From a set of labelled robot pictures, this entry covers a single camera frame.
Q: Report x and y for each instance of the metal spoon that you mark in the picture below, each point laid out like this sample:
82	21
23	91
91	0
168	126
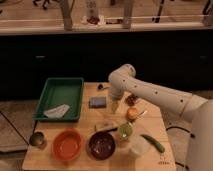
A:
140	115

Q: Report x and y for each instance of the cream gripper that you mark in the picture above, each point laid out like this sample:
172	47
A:
114	105

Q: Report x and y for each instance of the orange round fruit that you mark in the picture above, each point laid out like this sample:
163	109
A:
132	113

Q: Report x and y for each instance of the white cup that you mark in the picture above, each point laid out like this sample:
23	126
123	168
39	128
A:
138	146

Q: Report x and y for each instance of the dark red dried item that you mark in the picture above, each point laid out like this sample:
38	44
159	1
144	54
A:
131	100

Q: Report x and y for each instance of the knife with pale handle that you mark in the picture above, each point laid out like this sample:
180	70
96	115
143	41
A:
105	127

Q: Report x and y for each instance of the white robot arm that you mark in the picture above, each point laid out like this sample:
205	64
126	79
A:
196	110

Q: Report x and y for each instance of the red orange bowl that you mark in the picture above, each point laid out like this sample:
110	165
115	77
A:
67	145

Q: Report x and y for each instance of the dark purple bowl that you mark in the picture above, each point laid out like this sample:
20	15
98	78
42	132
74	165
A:
101	145

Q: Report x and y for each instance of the blue sponge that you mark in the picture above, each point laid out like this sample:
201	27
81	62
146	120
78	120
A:
97	102

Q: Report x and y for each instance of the white crumpled cloth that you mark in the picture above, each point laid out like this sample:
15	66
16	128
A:
57	112

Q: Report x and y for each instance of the small metal cup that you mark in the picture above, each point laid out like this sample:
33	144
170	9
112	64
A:
37	139

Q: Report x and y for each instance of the green plastic tray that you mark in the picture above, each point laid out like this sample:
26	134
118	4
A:
59	91

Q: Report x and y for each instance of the green cup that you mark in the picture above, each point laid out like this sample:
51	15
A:
125	131

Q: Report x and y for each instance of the green chili pepper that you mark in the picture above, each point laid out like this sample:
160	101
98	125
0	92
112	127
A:
159	147

